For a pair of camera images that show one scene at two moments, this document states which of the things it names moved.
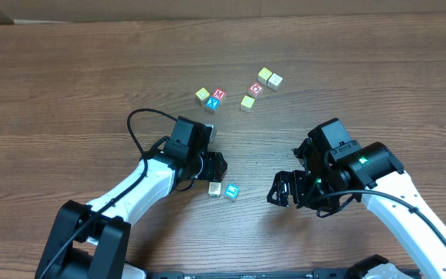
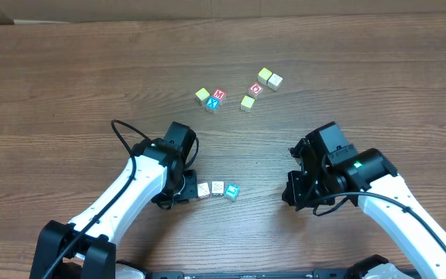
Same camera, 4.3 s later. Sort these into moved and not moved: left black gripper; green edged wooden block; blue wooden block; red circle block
Moved: left black gripper
Not moved: blue wooden block; green edged wooden block; red circle block
